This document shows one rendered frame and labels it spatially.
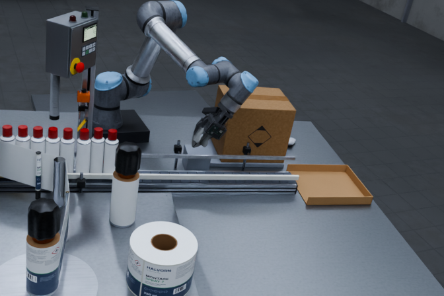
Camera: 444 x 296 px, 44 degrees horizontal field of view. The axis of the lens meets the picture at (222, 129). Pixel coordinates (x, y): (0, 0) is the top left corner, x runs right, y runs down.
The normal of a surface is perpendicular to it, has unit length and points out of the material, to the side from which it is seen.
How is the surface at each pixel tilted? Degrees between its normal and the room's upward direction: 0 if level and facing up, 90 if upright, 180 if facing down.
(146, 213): 0
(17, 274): 0
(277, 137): 90
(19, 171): 90
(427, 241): 0
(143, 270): 90
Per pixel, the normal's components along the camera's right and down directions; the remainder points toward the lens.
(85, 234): 0.15, -0.88
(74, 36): 0.92, 0.29
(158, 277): -0.06, 0.44
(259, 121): 0.22, 0.47
